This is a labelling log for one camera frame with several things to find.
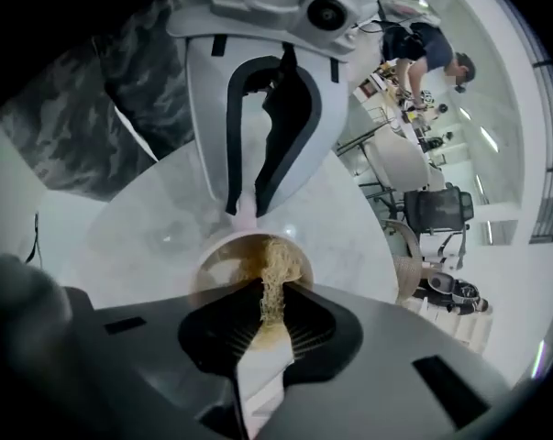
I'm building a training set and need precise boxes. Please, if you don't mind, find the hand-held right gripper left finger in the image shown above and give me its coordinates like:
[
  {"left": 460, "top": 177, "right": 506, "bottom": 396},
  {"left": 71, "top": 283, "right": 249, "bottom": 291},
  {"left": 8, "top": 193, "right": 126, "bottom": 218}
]
[{"left": 37, "top": 277, "right": 264, "bottom": 440}]

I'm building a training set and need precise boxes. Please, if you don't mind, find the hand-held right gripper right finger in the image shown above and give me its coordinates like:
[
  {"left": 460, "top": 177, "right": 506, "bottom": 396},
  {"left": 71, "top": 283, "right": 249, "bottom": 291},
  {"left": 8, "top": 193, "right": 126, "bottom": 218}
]
[{"left": 252, "top": 284, "right": 514, "bottom": 440}]

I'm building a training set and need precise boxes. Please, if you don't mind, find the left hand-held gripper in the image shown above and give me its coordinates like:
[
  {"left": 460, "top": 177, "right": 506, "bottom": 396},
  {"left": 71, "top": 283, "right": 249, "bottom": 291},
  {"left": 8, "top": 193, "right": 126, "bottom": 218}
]
[{"left": 163, "top": 0, "right": 379, "bottom": 217}]

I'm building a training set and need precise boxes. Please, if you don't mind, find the beige cup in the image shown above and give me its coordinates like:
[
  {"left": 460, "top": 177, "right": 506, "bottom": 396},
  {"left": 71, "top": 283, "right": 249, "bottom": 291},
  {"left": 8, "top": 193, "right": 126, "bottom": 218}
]
[{"left": 191, "top": 194, "right": 315, "bottom": 355}]

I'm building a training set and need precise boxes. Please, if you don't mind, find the yellow sponge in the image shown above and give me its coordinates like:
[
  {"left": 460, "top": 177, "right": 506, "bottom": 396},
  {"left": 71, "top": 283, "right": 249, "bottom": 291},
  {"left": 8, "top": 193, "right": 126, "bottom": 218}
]
[{"left": 252, "top": 238, "right": 304, "bottom": 352}]

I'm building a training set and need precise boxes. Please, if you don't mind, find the white shelf cabinet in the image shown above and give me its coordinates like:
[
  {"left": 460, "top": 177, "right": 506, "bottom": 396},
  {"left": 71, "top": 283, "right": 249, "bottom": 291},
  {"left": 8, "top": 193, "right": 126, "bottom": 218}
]
[{"left": 420, "top": 307, "right": 493, "bottom": 355}]

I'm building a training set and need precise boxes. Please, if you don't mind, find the brown wicker chair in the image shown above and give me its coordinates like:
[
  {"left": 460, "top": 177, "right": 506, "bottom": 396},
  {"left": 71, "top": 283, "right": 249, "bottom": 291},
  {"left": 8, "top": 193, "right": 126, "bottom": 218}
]
[{"left": 383, "top": 220, "right": 426, "bottom": 304}]

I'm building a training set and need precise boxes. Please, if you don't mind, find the white cluttered desk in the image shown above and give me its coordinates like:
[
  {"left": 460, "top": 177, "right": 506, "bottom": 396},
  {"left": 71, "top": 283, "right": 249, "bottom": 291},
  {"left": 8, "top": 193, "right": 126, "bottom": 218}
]
[{"left": 351, "top": 60, "right": 445, "bottom": 169}]

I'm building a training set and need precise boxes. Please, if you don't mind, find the white chair with black legs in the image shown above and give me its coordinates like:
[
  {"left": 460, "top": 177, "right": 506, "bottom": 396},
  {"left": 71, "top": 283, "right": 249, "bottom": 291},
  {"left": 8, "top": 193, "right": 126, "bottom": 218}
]
[{"left": 335, "top": 126, "right": 433, "bottom": 215}]

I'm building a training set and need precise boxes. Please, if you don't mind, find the black office chair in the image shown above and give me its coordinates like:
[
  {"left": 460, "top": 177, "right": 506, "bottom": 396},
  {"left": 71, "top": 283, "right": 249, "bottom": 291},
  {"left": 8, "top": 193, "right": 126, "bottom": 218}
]
[{"left": 403, "top": 187, "right": 475, "bottom": 259}]

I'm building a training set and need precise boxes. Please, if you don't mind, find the camouflage sleeve arm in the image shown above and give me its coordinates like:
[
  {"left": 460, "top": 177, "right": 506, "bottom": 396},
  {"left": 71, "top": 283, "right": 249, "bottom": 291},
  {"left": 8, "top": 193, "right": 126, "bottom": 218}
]
[{"left": 0, "top": 0, "right": 197, "bottom": 204}]

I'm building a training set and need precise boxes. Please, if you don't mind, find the left hand-held gripper camera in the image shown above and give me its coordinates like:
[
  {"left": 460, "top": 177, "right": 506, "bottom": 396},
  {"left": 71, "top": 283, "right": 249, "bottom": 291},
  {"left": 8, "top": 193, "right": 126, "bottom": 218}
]
[{"left": 298, "top": 0, "right": 365, "bottom": 59}]

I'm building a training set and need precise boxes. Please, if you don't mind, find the black power cable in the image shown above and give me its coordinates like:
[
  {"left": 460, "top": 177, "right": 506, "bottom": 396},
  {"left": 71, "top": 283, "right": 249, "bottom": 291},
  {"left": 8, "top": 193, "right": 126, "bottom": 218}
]
[{"left": 26, "top": 212, "right": 41, "bottom": 265}]

